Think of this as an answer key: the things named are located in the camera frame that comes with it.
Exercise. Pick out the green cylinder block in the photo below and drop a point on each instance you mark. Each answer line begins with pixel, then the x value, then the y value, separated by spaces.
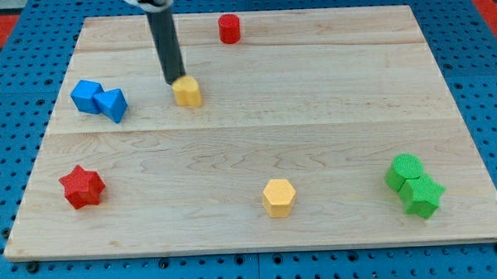
pixel 403 167

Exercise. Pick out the yellow heart block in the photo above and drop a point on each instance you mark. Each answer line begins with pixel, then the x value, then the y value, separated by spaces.
pixel 186 90

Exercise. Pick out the yellow hexagon block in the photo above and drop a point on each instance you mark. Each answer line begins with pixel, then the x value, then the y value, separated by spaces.
pixel 279 198

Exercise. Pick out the green star block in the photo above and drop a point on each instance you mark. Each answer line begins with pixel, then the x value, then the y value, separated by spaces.
pixel 421 196

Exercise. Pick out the blue cube block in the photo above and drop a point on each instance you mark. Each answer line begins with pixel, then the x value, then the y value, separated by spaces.
pixel 83 96

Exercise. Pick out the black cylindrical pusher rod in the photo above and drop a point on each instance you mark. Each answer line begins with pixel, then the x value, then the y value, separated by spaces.
pixel 164 35

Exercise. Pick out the red star block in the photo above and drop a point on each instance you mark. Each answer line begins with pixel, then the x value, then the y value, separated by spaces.
pixel 82 187

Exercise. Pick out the blue triangular block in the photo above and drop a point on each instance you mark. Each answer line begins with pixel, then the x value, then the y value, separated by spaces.
pixel 112 104

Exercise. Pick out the red cylinder block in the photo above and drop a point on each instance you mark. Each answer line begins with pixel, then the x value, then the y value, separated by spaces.
pixel 229 28

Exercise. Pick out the wooden board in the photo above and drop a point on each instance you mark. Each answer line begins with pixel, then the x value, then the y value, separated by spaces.
pixel 324 98

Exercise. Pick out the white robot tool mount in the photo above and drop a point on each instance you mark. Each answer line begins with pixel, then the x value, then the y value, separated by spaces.
pixel 151 5

